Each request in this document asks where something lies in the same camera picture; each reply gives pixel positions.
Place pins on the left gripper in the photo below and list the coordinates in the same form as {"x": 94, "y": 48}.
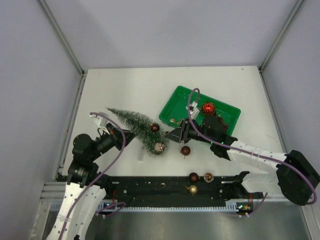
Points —
{"x": 114, "y": 134}

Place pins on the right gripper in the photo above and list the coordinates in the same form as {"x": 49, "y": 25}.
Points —
{"x": 181, "y": 133}

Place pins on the dark brown small bauble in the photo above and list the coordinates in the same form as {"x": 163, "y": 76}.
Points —
{"x": 154, "y": 127}

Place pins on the small green christmas tree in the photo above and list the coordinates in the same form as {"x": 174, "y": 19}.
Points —
{"x": 139, "y": 124}

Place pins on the red glitter bauble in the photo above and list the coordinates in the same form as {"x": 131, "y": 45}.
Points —
{"x": 208, "y": 109}

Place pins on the pine cone pair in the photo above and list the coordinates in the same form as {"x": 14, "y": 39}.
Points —
{"x": 208, "y": 177}

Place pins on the brown ribbon bow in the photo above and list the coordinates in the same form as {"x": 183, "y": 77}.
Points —
{"x": 224, "y": 125}

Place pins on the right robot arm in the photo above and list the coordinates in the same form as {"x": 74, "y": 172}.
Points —
{"x": 289, "y": 174}

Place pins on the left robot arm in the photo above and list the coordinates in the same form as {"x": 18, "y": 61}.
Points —
{"x": 85, "y": 186}

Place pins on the green plastic tray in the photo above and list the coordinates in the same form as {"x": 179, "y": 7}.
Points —
{"x": 175, "y": 108}

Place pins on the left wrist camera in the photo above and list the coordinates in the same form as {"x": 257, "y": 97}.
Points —
{"x": 100, "y": 119}

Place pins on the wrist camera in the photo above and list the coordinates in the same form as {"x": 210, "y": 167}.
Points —
{"x": 100, "y": 119}
{"x": 193, "y": 110}

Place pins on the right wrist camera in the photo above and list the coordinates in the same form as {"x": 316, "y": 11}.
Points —
{"x": 193, "y": 110}

